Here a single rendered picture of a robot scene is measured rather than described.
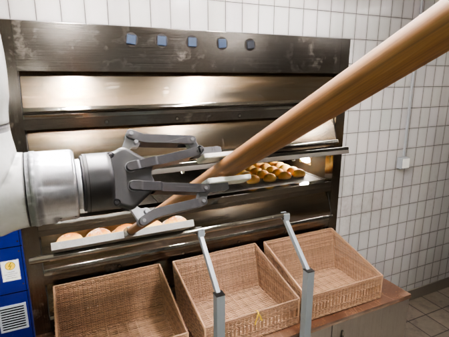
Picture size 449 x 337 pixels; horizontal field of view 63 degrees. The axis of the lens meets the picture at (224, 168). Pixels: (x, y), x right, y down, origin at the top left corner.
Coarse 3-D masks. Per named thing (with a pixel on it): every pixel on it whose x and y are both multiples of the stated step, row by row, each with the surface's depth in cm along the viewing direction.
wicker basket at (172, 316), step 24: (96, 288) 191; (144, 288) 201; (168, 288) 190; (72, 312) 186; (96, 312) 190; (144, 312) 200; (168, 312) 196; (72, 336) 185; (96, 336) 185; (120, 336) 186; (144, 336) 186; (168, 336) 186
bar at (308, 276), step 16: (224, 224) 178; (240, 224) 181; (288, 224) 191; (128, 240) 159; (144, 240) 161; (160, 240) 165; (48, 256) 146; (64, 256) 148; (208, 256) 168; (208, 272) 166; (304, 272) 179; (304, 288) 180; (224, 304) 159; (304, 304) 182; (224, 320) 161; (304, 320) 183; (224, 336) 163; (304, 336) 185
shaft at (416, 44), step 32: (448, 0) 22; (416, 32) 23; (448, 32) 22; (352, 64) 29; (384, 64) 26; (416, 64) 25; (320, 96) 32; (352, 96) 30; (288, 128) 37; (224, 160) 52; (256, 160) 46
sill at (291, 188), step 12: (324, 180) 252; (240, 192) 225; (252, 192) 225; (264, 192) 228; (276, 192) 232; (288, 192) 236; (156, 204) 204; (84, 216) 186; (96, 216) 188; (108, 216) 190; (120, 216) 193; (132, 216) 196; (48, 228) 179
